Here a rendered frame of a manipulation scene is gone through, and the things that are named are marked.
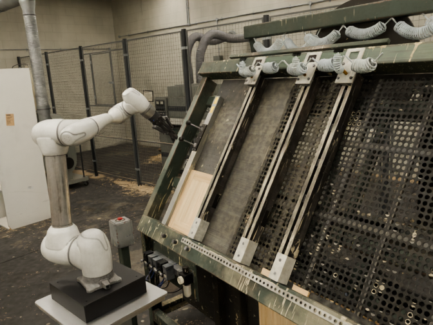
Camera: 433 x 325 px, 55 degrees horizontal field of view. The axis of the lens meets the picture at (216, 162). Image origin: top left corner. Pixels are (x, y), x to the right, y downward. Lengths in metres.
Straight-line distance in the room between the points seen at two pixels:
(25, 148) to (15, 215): 0.88
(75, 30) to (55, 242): 9.45
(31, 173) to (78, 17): 6.22
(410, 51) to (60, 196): 1.79
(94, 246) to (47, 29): 9.25
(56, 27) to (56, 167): 9.12
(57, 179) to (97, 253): 0.42
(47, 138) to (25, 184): 3.89
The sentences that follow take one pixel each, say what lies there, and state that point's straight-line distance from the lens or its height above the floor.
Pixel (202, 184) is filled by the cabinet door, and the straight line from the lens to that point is 2.66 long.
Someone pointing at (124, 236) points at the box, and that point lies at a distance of 2.87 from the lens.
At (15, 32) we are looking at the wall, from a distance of 10.80.
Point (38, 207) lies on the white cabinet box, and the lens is 6.20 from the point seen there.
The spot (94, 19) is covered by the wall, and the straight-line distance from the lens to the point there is 11.76.
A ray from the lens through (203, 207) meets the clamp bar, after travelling 2.50.
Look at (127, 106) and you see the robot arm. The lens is 2.57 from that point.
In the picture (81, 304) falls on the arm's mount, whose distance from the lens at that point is 2.15.
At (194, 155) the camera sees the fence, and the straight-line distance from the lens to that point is 2.80.
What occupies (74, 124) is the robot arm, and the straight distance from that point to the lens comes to 2.11.
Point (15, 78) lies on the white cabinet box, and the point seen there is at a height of 1.92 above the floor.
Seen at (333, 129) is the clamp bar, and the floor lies 1.56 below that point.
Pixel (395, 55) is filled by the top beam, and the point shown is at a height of 1.89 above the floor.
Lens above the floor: 1.87
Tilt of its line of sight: 13 degrees down
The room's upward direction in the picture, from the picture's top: 4 degrees counter-clockwise
